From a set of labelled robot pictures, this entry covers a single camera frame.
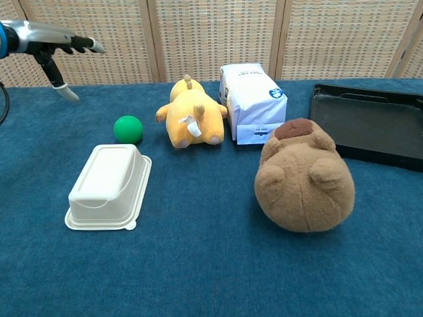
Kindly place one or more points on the yellow dinosaur plush toy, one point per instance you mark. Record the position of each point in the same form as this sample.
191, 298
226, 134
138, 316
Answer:
193, 115

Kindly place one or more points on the black square tray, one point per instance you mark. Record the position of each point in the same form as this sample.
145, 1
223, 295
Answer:
370, 125

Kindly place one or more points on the white paper bag package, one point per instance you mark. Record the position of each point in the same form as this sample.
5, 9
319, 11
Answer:
252, 102

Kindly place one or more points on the white rectangular food container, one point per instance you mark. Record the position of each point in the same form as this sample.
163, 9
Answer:
107, 188

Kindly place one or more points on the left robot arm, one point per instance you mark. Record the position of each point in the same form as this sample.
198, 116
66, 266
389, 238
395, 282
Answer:
2, 41

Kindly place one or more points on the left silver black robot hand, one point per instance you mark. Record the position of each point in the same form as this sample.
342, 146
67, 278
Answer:
36, 38

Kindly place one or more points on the woven bamboo folding screen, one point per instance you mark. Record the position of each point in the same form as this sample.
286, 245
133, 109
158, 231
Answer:
215, 39

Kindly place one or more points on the blue felt table cloth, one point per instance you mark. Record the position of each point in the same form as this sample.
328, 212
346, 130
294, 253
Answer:
198, 264

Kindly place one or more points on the brown capybara plush toy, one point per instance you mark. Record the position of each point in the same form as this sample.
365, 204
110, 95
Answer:
302, 181

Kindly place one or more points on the green ball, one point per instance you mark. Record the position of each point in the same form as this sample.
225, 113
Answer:
128, 129

